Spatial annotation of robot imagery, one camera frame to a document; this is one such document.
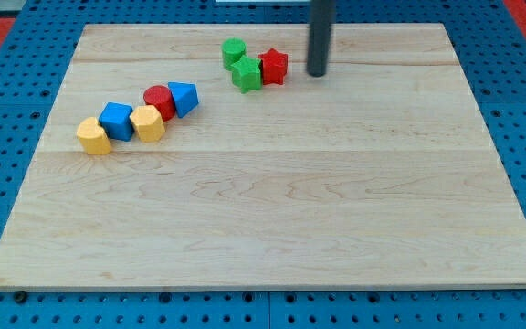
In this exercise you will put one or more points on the green star block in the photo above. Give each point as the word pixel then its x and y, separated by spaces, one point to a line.
pixel 246 74

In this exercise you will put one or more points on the red star block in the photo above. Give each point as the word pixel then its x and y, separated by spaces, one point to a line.
pixel 274 66

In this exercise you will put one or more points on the blue triangle block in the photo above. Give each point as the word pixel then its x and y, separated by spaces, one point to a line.
pixel 185 97

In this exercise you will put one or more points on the light wooden board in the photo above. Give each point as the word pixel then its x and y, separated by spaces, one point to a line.
pixel 381 175

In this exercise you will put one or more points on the green cylinder block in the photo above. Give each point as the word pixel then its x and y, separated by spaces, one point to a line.
pixel 232 50

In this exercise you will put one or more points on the red cylinder block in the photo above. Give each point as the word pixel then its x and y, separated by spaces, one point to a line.
pixel 162 99

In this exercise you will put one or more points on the yellow hexagon block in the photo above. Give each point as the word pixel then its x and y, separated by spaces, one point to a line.
pixel 147 123

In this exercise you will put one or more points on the blue cube block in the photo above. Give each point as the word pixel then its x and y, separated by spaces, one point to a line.
pixel 115 120

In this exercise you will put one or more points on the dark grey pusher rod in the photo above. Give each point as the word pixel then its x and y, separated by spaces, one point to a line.
pixel 322 13

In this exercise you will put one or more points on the yellow heart block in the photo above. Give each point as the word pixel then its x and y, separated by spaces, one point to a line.
pixel 93 137

